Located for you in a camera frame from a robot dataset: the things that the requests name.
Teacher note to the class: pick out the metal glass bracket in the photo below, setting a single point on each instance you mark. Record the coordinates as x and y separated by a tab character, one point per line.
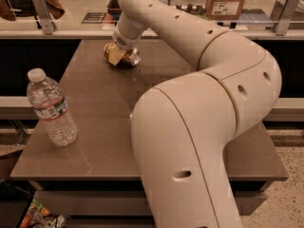
283	16
44	17

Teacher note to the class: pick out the left metal glass bracket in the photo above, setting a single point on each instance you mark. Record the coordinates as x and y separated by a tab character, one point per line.
44	17

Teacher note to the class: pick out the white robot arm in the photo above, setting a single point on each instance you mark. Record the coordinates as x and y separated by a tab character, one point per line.
180	127

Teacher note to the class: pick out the cardboard box with label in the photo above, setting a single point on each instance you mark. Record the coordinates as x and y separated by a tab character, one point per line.
224	9

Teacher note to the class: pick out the grey table with drawers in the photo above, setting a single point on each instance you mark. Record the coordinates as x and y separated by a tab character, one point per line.
102	100

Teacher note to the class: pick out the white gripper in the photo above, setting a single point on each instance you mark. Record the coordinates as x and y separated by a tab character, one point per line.
123	44

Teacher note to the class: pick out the grey open bin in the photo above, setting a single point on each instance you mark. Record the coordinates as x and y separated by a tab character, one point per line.
113	7

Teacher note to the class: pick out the brown hanging jacket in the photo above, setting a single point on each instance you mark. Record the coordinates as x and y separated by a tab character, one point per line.
11	9

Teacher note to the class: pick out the right metal glass bracket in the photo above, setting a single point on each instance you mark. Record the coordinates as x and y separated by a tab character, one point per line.
283	16

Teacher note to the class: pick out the clear plastic water bottle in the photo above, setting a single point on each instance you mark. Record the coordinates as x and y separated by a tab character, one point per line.
49	103

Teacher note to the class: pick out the orange patterned soda can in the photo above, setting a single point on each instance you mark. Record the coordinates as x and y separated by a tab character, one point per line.
130	59

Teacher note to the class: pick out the colourful snack packets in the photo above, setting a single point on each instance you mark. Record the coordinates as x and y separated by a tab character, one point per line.
38	216

